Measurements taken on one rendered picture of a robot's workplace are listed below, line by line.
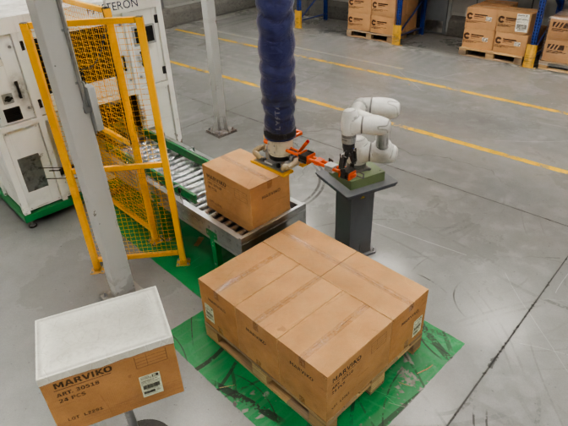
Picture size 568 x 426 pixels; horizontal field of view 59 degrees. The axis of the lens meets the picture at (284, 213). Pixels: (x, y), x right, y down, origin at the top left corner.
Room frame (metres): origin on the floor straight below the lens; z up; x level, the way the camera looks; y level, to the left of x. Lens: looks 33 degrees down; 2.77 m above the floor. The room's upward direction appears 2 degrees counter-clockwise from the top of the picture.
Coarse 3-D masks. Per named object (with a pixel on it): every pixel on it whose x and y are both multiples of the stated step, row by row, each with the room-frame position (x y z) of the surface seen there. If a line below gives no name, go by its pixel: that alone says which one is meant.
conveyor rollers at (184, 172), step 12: (144, 144) 4.96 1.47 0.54; (156, 144) 4.96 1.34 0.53; (144, 156) 4.65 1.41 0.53; (156, 156) 4.65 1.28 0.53; (168, 156) 4.64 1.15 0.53; (180, 156) 4.63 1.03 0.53; (156, 168) 4.35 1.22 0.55; (180, 168) 4.33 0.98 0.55; (192, 168) 4.32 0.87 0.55; (180, 180) 4.10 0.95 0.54; (192, 180) 4.09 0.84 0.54; (204, 192) 3.85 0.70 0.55; (192, 204) 3.66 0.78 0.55; (204, 204) 3.65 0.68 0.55; (216, 216) 3.48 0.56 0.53; (240, 228) 3.30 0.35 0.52
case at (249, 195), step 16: (224, 160) 3.67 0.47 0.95; (240, 160) 3.65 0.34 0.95; (208, 176) 3.56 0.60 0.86; (224, 176) 3.40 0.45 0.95; (240, 176) 3.38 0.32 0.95; (256, 176) 3.37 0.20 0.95; (272, 176) 3.36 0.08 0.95; (288, 176) 3.43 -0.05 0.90; (208, 192) 3.58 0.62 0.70; (224, 192) 3.41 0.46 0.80; (240, 192) 3.26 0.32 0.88; (256, 192) 3.21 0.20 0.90; (272, 192) 3.32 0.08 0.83; (288, 192) 3.43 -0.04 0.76; (224, 208) 3.43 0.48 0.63; (240, 208) 3.27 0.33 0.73; (256, 208) 3.21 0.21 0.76; (272, 208) 3.31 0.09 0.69; (288, 208) 3.43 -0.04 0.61; (240, 224) 3.28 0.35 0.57; (256, 224) 3.20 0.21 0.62
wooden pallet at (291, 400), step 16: (224, 336) 2.51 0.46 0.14; (240, 352) 2.46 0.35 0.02; (256, 368) 2.25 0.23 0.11; (384, 368) 2.18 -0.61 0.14; (272, 384) 2.18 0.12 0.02; (368, 384) 2.06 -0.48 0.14; (288, 400) 2.05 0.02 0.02; (352, 400) 1.96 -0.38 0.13; (304, 416) 1.93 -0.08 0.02; (336, 416) 1.86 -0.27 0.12
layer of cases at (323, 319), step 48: (288, 240) 3.08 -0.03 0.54; (336, 240) 3.05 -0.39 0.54; (240, 288) 2.55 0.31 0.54; (288, 288) 2.53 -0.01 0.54; (336, 288) 2.51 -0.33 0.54; (384, 288) 2.49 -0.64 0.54; (240, 336) 2.36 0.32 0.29; (288, 336) 2.10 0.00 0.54; (336, 336) 2.09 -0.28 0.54; (384, 336) 2.15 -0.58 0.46; (288, 384) 2.03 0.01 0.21; (336, 384) 1.85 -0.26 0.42
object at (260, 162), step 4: (252, 160) 3.22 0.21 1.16; (256, 160) 3.21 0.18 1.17; (260, 160) 3.21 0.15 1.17; (264, 160) 3.17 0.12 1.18; (256, 164) 3.18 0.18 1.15; (260, 164) 3.15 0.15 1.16; (264, 164) 3.14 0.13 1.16; (268, 164) 3.14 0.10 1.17; (276, 164) 3.08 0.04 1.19; (280, 164) 3.08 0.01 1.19; (268, 168) 3.09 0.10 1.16; (272, 168) 3.08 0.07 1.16; (276, 168) 3.07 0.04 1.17; (280, 168) 3.07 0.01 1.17; (276, 172) 3.03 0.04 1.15; (280, 172) 3.01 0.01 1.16; (284, 172) 3.01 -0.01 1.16; (288, 172) 3.02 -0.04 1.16; (284, 176) 2.99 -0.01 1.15
